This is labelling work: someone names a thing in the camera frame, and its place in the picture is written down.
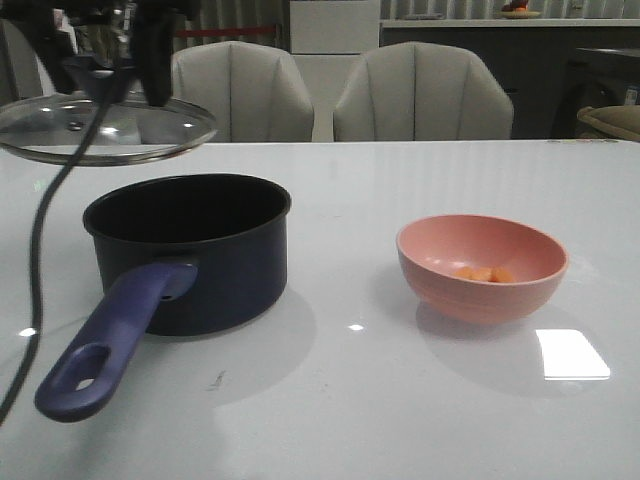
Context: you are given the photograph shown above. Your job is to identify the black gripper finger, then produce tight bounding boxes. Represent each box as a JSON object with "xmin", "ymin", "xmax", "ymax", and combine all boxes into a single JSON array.
[
  {"xmin": 130, "ymin": 9, "xmax": 174, "ymax": 106},
  {"xmin": 20, "ymin": 9, "xmax": 75, "ymax": 94}
]

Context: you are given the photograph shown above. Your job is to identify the glass lid with blue knob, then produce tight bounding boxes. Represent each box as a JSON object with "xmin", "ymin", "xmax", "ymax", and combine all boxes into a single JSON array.
[{"xmin": 0, "ymin": 55, "xmax": 218, "ymax": 167}]

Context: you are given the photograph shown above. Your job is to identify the pink bowl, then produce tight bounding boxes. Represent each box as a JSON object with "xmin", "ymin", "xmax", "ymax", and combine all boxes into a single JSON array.
[{"xmin": 396, "ymin": 214, "xmax": 569, "ymax": 325}]

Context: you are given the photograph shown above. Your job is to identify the orange ham pieces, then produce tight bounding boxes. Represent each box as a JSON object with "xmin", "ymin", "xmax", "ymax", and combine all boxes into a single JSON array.
[{"xmin": 453, "ymin": 266, "xmax": 515, "ymax": 283}]

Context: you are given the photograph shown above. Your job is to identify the red barrier tape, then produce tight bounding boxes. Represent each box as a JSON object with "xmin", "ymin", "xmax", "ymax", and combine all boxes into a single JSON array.
[{"xmin": 174, "ymin": 24, "xmax": 280, "ymax": 38}]

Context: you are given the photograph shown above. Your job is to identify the left beige chair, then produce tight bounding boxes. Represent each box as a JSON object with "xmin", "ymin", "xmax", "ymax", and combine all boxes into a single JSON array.
[{"xmin": 172, "ymin": 41, "xmax": 314, "ymax": 143}]

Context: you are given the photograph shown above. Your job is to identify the beige chair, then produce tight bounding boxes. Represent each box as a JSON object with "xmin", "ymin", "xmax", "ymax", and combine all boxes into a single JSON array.
[
  {"xmin": 172, "ymin": 41, "xmax": 314, "ymax": 143},
  {"xmin": 332, "ymin": 42, "xmax": 514, "ymax": 142}
]

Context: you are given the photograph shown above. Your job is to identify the white cabinet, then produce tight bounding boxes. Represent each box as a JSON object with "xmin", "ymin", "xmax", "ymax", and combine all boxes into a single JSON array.
[{"xmin": 289, "ymin": 1, "xmax": 380, "ymax": 142}]

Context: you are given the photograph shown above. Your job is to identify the dark blue saucepan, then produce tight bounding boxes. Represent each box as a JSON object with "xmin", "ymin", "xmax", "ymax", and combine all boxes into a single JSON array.
[{"xmin": 34, "ymin": 173, "xmax": 291, "ymax": 422}]

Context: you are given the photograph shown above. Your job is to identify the right beige chair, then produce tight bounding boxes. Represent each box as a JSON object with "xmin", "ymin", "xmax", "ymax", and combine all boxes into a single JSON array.
[{"xmin": 332, "ymin": 42, "xmax": 514, "ymax": 142}]

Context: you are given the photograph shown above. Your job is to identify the fruit plate on counter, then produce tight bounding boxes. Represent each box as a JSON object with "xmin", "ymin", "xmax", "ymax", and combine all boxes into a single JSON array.
[{"xmin": 499, "ymin": 0, "xmax": 541, "ymax": 20}]

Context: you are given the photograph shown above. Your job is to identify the dark counter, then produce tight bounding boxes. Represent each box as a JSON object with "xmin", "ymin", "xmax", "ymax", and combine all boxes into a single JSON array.
[{"xmin": 380, "ymin": 18, "xmax": 639, "ymax": 139}]

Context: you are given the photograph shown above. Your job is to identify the tan cushion seat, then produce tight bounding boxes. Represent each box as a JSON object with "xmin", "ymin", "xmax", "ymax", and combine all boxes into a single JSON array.
[{"xmin": 576, "ymin": 105, "xmax": 639, "ymax": 142}]

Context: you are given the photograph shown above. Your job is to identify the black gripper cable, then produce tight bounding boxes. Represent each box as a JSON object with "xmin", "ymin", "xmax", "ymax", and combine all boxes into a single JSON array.
[{"xmin": 0, "ymin": 59, "xmax": 126, "ymax": 426}]

